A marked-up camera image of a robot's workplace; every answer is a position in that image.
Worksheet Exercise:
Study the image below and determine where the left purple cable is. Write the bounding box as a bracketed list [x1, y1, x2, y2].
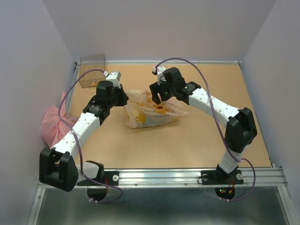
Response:
[57, 69, 124, 204]

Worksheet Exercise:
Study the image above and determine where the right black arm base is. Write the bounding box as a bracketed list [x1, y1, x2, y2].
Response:
[198, 166, 244, 185]

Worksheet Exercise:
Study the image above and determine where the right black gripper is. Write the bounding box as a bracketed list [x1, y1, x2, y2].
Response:
[150, 77, 176, 105]

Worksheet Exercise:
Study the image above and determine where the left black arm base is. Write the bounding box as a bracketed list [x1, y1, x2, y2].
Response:
[77, 160, 120, 186]

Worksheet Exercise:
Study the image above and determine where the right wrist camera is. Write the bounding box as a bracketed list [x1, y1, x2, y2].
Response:
[152, 66, 166, 85]

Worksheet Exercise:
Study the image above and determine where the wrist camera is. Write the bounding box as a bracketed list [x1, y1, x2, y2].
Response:
[152, 66, 166, 85]
[103, 71, 121, 86]

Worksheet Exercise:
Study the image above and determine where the translucent printed plastic bag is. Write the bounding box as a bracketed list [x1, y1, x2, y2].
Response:
[123, 90, 188, 128]

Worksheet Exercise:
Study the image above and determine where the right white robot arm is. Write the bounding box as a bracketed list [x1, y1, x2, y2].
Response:
[150, 67, 257, 183]

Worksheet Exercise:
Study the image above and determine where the transparent grey plastic box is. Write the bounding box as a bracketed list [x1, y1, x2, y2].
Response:
[79, 54, 105, 88]

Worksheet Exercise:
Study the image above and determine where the aluminium front rail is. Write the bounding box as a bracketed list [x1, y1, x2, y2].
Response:
[37, 166, 288, 188]

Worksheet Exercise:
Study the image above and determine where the yellow fruit in bag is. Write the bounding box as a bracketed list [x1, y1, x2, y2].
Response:
[153, 105, 166, 111]

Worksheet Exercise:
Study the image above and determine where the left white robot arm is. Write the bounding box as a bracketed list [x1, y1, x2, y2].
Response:
[39, 78, 128, 192]

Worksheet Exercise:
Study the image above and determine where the small yellow object in box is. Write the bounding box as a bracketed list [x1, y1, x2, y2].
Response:
[90, 82, 97, 87]

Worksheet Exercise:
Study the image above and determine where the pink plastic bag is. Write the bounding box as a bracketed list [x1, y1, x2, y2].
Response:
[41, 102, 78, 148]

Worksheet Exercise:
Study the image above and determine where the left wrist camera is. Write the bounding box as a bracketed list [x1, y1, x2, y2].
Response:
[103, 71, 121, 86]

